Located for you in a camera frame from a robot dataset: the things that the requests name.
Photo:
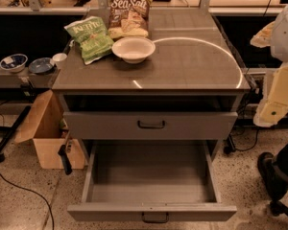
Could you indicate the black pole on floor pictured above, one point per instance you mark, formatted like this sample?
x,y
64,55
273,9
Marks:
x,y
9,131

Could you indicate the brown sea salt chips bag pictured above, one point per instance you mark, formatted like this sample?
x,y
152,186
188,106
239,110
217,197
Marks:
x,y
129,18

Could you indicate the black robot wheel base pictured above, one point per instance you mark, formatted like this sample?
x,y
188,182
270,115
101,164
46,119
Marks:
x,y
276,184

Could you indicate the green kettle chips bag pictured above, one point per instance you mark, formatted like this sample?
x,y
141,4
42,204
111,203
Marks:
x,y
92,36

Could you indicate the grey top drawer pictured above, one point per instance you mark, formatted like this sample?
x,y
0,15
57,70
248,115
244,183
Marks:
x,y
150,125

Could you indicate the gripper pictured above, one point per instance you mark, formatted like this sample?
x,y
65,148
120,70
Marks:
x,y
286,35

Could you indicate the grey drawer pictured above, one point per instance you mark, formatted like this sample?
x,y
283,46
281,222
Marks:
x,y
150,181
150,125

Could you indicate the cardboard box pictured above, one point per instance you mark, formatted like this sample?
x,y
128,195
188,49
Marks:
x,y
42,127

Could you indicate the white bowl blue inside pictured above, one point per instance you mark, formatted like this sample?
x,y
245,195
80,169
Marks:
x,y
14,63

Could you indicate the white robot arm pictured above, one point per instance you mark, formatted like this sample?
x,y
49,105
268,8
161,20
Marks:
x,y
275,36

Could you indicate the small white cup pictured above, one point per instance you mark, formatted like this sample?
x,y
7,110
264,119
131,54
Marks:
x,y
59,59

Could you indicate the black handled tool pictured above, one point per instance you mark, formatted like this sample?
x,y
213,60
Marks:
x,y
63,155

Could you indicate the grey drawer cabinet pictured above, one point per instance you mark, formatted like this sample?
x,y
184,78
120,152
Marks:
x,y
191,70

